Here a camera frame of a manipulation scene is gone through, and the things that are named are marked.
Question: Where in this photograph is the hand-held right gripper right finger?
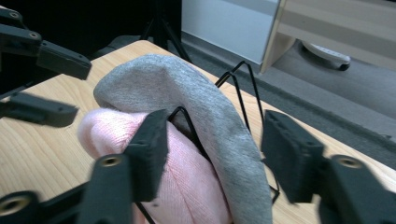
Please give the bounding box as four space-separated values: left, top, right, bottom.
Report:
261 109 396 224

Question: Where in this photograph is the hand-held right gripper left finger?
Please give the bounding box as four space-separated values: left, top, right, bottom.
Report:
77 108 171 224

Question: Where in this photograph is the pink knit beanie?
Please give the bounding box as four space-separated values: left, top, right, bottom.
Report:
77 107 233 224

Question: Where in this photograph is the grey knit beanie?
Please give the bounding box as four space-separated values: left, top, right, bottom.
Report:
92 53 276 224

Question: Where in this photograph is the black wire triangular rack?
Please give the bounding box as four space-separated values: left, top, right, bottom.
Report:
135 60 281 224

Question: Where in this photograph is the black curtain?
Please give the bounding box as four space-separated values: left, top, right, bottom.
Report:
0 0 183 96

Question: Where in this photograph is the black metal stand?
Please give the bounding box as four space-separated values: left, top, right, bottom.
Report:
139 0 193 63

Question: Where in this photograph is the office chair base leg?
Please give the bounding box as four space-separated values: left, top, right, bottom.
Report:
299 39 352 72

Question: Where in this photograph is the white cabinet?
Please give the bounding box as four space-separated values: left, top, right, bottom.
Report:
181 0 280 65

